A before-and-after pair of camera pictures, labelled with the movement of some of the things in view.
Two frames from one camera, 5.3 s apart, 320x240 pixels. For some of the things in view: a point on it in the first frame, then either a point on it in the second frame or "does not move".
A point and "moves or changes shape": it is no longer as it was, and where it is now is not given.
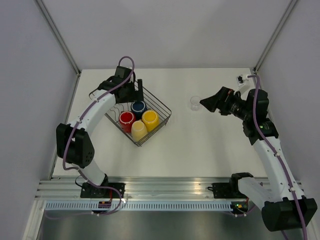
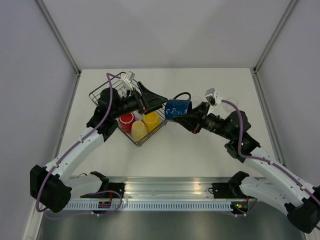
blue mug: x=138 y=107 moves or changes shape
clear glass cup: x=195 y=103 does not move
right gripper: x=222 y=99 → x=195 y=119
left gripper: x=136 y=95 → x=148 y=101
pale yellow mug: x=138 y=130 does not move
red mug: x=126 y=119 does not move
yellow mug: x=151 y=118 does not move
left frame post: x=57 y=34 does not move
